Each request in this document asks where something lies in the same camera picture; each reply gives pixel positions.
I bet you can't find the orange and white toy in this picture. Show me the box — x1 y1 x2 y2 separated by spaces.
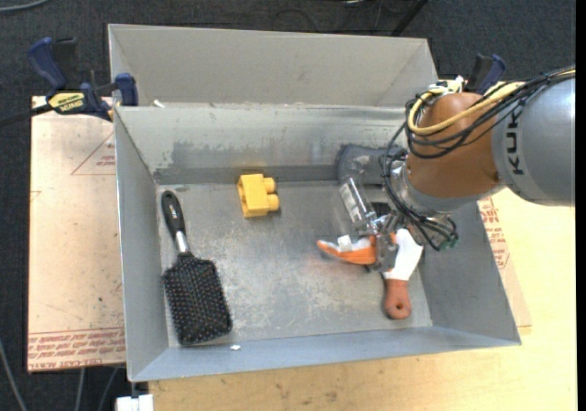
316 236 382 267

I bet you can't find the grey metal bin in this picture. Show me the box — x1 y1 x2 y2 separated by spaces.
107 23 523 384

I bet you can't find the yellow toy brick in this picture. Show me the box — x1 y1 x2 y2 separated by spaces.
236 173 281 220

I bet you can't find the black hairbrush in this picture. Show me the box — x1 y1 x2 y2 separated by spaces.
159 189 234 347

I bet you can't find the brown cardboard board red print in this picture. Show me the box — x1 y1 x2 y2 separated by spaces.
27 95 535 373

